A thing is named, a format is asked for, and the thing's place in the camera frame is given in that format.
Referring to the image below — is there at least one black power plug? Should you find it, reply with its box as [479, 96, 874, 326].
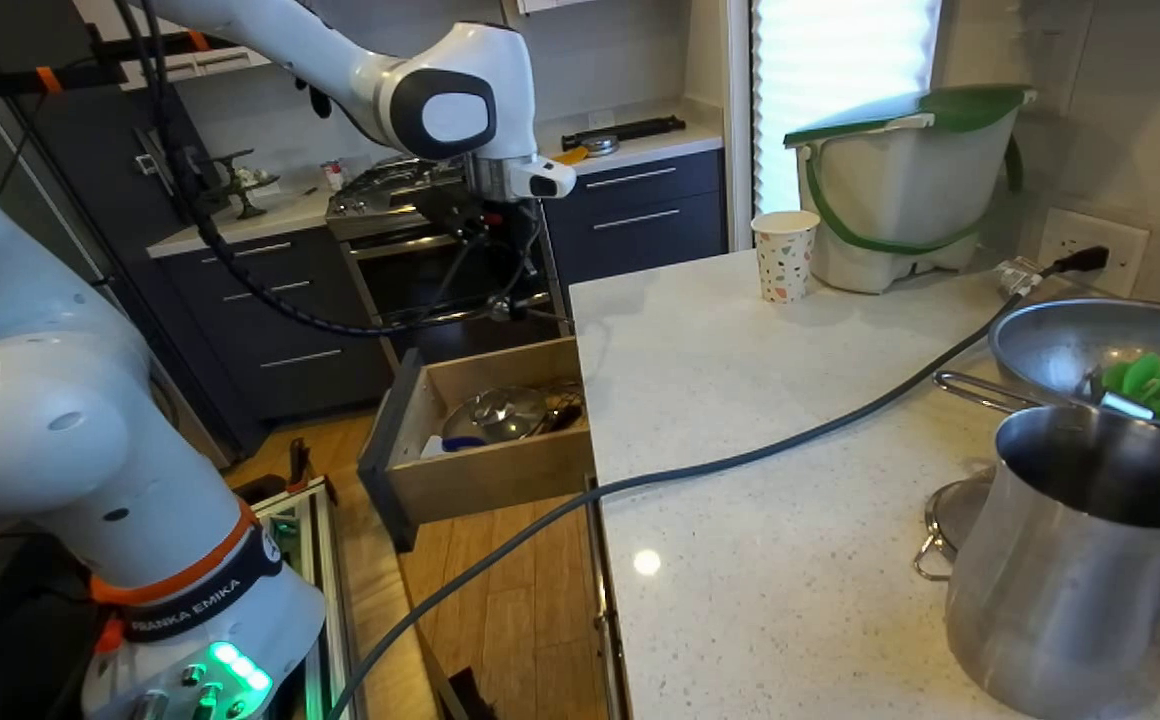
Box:
[1040, 246, 1114, 279]

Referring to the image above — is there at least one white bin with green lid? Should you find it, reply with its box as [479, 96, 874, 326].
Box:
[780, 82, 1040, 302]

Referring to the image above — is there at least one black tray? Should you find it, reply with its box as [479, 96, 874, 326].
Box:
[556, 113, 692, 157]

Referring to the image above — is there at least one metal and wood robot stand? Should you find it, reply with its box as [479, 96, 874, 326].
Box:
[252, 473, 370, 720]

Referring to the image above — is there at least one grey power cable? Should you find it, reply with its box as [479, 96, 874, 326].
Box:
[322, 274, 1050, 720]

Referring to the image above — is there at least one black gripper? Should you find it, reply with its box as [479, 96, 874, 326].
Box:
[453, 198, 561, 326]

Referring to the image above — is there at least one white window blind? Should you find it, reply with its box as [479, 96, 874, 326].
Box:
[749, 0, 946, 220]

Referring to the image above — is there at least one white wall outlet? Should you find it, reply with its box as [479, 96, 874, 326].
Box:
[1036, 207, 1151, 302]

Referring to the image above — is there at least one black countertop rack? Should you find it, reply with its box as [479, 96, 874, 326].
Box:
[199, 142, 284, 226]

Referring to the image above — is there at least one large metal pitcher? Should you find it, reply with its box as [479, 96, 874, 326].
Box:
[941, 400, 1160, 720]

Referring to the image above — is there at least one wooden drawer with grey front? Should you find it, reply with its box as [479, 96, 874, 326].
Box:
[354, 332, 596, 555]

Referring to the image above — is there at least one dotted paper cup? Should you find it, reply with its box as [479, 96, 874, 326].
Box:
[749, 207, 822, 308]

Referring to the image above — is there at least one wide dark blue drawer cabinet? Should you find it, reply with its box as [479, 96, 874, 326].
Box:
[144, 220, 399, 431]

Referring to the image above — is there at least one green item in bowl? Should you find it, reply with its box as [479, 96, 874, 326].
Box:
[1096, 349, 1160, 427]

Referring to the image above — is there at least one narrow dark blue drawer cabinet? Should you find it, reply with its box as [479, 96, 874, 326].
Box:
[535, 124, 733, 290]

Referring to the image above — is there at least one glass pot lid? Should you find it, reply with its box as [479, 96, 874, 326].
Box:
[439, 381, 561, 448]

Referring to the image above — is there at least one metal bowl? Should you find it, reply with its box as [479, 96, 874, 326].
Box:
[934, 291, 1160, 420]

